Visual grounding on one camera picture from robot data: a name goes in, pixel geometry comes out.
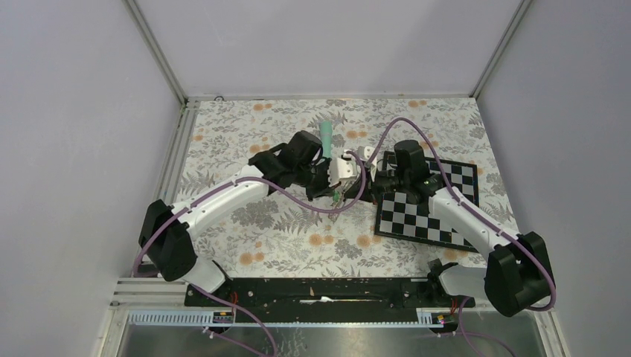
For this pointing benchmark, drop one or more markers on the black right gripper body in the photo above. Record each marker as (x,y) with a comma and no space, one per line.
(386,184)

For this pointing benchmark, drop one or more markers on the teal rolling pin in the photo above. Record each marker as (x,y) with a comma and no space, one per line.
(326,133)

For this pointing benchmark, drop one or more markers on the floral patterned table mat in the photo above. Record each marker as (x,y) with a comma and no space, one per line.
(274,237)

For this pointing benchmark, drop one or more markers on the black white checkerboard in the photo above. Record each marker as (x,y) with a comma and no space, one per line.
(399,219)

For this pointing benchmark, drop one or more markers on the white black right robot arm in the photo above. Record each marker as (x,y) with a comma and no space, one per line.
(421,199)

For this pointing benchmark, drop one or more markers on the silver carabiner keyring with chain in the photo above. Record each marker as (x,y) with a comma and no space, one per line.
(342,187)

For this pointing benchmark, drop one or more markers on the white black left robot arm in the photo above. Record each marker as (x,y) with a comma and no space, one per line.
(168,231)

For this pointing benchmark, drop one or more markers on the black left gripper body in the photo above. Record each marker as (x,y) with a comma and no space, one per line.
(317,181)

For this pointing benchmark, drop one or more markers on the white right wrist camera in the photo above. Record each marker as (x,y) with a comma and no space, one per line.
(366,154)

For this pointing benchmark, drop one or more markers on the white slotted cable duct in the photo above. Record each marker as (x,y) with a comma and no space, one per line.
(219,318)

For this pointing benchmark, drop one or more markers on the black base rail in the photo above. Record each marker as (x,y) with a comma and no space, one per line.
(327,295)

